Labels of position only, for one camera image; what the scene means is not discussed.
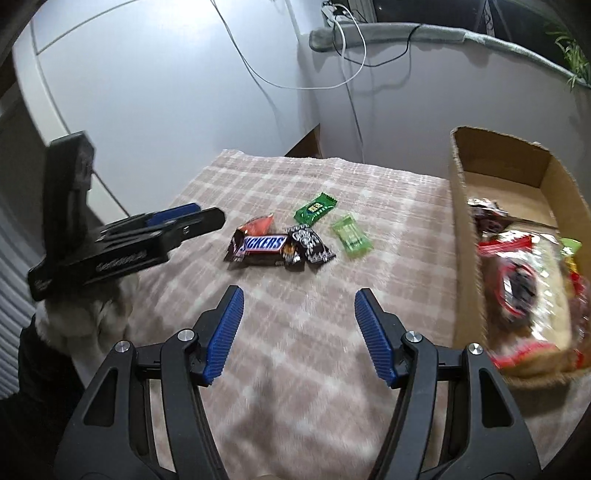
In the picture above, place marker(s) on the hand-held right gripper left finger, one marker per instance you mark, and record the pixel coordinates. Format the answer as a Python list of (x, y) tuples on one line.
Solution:
[(226, 332)]

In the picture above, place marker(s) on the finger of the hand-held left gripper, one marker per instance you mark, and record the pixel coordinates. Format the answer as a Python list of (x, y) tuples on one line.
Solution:
[(198, 221), (178, 212)]

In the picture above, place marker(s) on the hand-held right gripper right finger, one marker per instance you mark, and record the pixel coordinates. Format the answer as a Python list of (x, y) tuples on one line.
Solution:
[(374, 337)]

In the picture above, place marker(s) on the red orange wrapper candy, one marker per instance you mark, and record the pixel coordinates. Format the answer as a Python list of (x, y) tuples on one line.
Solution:
[(257, 225)]

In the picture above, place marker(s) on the brown wrapper chocolate bar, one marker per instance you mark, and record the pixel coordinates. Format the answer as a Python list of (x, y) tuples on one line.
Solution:
[(258, 244)]

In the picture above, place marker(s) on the light green wrapper candy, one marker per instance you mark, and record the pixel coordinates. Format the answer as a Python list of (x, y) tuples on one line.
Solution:
[(352, 235)]

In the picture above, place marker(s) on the black wrapper candy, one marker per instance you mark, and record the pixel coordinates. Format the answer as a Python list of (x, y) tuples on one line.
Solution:
[(310, 244)]

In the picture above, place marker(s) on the dark green wrapper candy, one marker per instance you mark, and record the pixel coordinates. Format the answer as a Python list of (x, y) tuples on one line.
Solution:
[(316, 208)]

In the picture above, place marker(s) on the large clear snack packet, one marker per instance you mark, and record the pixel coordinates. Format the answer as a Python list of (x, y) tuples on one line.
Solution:
[(521, 286)]

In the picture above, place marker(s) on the cardboard box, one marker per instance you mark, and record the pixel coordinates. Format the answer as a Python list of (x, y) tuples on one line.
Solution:
[(503, 157)]

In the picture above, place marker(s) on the person's left forearm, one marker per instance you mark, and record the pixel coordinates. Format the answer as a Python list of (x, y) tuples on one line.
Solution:
[(41, 369)]

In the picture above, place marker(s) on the person's left hand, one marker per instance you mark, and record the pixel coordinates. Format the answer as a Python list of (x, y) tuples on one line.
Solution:
[(83, 323)]

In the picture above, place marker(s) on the white power strip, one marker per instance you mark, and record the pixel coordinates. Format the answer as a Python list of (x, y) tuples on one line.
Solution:
[(339, 10)]

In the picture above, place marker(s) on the grey windowsill cloth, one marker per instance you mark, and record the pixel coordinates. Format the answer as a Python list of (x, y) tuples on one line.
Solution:
[(415, 33)]

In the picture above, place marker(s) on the window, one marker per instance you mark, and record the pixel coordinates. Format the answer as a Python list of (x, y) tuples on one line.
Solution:
[(438, 9)]

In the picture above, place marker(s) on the potted spider plant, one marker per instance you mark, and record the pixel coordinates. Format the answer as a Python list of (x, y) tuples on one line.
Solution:
[(572, 50)]

